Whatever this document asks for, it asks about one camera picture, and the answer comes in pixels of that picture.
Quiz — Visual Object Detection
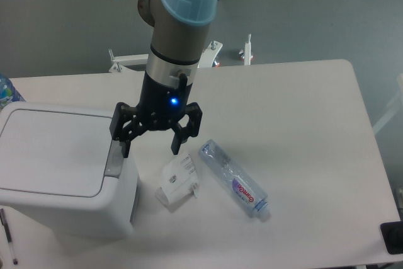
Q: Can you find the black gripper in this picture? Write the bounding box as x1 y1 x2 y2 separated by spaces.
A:
110 73 203 158

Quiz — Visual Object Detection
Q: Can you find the white plastic trash can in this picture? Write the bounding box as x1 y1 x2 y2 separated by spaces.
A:
1 102 140 238

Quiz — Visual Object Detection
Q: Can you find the empty clear plastic bottle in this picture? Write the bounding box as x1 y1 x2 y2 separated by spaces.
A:
198 139 270 222

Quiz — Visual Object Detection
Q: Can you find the black pen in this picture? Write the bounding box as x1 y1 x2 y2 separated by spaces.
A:
1 208 19 265

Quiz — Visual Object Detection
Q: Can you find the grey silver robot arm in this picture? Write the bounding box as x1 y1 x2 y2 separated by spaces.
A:
110 0 220 157

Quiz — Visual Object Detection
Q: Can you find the crumpled white paper package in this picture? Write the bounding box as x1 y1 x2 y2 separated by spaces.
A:
155 151 200 212

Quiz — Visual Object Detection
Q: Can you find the black device at edge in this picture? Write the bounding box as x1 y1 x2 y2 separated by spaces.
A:
380 221 402 255

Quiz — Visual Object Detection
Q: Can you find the blue labelled water bottle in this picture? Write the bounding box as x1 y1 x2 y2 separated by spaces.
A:
1 74 25 110

